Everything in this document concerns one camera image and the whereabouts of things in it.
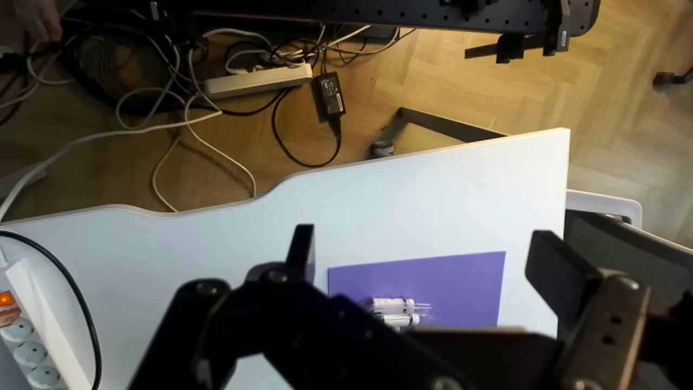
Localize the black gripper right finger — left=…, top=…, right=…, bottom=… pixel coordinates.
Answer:
left=523, top=229, right=601, bottom=333

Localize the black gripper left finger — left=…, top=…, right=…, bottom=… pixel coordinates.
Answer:
left=286, top=223, right=314, bottom=281

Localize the clear plastic container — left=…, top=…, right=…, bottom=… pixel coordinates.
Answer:
left=365, top=297, right=433, bottom=329

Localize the purple mat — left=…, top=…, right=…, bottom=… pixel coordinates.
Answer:
left=326, top=251, right=504, bottom=326

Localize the black power adapter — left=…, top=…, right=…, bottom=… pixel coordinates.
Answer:
left=311, top=71, right=346, bottom=122

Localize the white power strip on floor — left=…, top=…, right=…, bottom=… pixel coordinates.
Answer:
left=203, top=63, right=314, bottom=98

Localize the white power strip on table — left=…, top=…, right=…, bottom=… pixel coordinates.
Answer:
left=0, top=246, right=96, bottom=390

